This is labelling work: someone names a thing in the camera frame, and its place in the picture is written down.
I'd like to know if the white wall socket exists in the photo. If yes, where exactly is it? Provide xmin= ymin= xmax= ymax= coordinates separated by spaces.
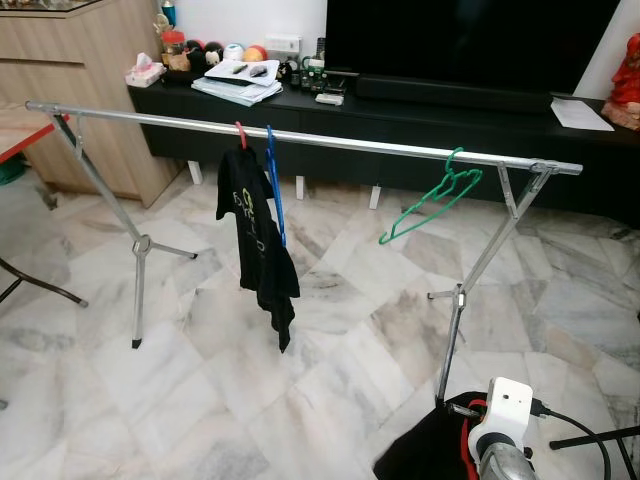
xmin=266 ymin=35 xmax=301 ymax=56

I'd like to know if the red laughing Buddha statue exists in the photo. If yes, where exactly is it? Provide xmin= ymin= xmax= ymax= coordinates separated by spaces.
xmin=603 ymin=32 xmax=640 ymax=131

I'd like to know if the blue plastic hanger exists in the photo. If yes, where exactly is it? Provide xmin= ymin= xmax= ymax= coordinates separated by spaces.
xmin=264 ymin=125 xmax=288 ymax=248

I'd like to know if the light wooden cabinet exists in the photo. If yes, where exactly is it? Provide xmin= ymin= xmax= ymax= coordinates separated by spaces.
xmin=0 ymin=0 xmax=181 ymax=208

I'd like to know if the black fonemax print t-shirt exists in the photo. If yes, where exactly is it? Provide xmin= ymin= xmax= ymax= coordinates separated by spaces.
xmin=216 ymin=148 xmax=301 ymax=353

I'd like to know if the red-lidded glass jar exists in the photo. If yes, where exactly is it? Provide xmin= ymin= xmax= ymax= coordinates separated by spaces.
xmin=162 ymin=30 xmax=189 ymax=71

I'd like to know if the silver metal clothes rack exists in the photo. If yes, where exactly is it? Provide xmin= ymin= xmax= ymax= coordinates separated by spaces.
xmin=25 ymin=98 xmax=584 ymax=406

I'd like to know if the gold blue trophy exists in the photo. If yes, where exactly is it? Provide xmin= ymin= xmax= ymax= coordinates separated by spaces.
xmin=152 ymin=0 xmax=176 ymax=46

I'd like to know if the black metal chair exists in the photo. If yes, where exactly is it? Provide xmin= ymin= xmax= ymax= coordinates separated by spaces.
xmin=0 ymin=255 xmax=89 ymax=308

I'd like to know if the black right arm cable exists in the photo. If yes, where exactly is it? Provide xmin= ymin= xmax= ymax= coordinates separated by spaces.
xmin=530 ymin=400 xmax=613 ymax=480

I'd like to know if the black folding chair white dot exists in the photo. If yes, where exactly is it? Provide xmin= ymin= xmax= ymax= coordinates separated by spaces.
xmin=548 ymin=425 xmax=640 ymax=480

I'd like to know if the green plastic hanger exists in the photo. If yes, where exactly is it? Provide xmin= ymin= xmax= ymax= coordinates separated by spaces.
xmin=378 ymin=148 xmax=484 ymax=246

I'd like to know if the white paper sheet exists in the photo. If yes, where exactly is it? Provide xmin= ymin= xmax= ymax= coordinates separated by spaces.
xmin=550 ymin=95 xmax=616 ymax=133

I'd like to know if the white rectangular tray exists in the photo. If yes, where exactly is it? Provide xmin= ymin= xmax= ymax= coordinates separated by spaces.
xmin=203 ymin=58 xmax=281 ymax=86

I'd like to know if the stack of white papers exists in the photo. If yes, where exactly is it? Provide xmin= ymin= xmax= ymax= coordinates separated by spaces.
xmin=190 ymin=75 xmax=284 ymax=106

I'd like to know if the pink tissue box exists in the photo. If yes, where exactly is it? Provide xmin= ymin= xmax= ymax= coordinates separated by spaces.
xmin=125 ymin=52 xmax=166 ymax=89

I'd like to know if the black flat television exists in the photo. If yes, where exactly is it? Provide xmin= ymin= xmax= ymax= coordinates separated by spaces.
xmin=325 ymin=0 xmax=623 ymax=96

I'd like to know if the black garment red stripe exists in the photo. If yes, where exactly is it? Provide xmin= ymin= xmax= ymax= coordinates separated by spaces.
xmin=373 ymin=392 xmax=491 ymax=480

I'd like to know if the marble table red edge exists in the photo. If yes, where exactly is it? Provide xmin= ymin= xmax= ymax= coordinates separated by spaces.
xmin=0 ymin=105 xmax=69 ymax=164

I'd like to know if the black soundbar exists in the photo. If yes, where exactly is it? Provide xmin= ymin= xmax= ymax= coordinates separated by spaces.
xmin=355 ymin=75 xmax=561 ymax=114

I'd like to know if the black television console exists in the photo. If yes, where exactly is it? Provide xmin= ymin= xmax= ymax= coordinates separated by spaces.
xmin=128 ymin=80 xmax=640 ymax=226

